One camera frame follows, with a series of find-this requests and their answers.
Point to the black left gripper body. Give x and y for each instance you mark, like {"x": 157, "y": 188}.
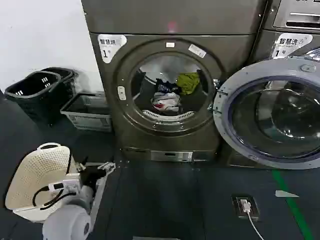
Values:
{"x": 90, "y": 176}

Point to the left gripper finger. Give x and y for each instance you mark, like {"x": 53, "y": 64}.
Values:
{"x": 81, "y": 167}
{"x": 106, "y": 167}

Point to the cream perforated laundry basket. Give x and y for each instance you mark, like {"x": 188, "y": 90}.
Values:
{"x": 37, "y": 175}

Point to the grey slotted plastic basket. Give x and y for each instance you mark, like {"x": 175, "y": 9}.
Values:
{"x": 86, "y": 117}

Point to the black plastic laundry basket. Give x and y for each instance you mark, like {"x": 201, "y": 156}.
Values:
{"x": 32, "y": 100}
{"x": 65, "y": 75}

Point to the white and red garment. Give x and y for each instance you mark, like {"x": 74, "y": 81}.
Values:
{"x": 165, "y": 101}

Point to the dark blue printed garment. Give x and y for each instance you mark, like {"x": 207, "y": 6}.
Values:
{"x": 166, "y": 87}

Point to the green garment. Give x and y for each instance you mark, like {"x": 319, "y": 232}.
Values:
{"x": 188, "y": 82}

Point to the white power plug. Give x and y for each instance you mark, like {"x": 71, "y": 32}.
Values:
{"x": 245, "y": 205}

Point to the black floor socket box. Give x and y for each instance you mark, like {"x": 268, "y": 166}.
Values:
{"x": 253, "y": 200}

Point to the grey dryer with open drum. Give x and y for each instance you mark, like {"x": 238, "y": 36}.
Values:
{"x": 170, "y": 25}

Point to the round glass dryer door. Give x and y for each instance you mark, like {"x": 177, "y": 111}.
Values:
{"x": 272, "y": 112}

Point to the pale floor tape piece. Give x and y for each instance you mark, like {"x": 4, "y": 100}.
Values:
{"x": 285, "y": 193}

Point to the green floor tape line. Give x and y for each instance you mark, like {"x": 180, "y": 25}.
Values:
{"x": 292, "y": 205}

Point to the grey washing machine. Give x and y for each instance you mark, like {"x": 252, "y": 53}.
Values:
{"x": 287, "y": 22}

